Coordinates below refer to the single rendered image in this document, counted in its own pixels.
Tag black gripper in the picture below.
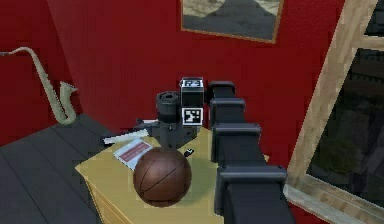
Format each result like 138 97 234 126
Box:
155 90 198 158

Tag brown basketball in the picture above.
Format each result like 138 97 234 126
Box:
132 147 193 208

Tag white red book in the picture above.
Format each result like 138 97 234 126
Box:
112 137 154 171

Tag grey white laptop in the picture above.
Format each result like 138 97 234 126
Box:
101 118 160 146

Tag yellow wooden table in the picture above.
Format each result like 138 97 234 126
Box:
74 127 271 224

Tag pale olive saxophone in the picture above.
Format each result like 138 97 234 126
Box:
0 46 80 126

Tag wood framed window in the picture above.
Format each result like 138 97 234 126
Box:
284 0 384 224

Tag wood framed wall picture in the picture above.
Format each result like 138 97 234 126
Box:
180 0 285 45

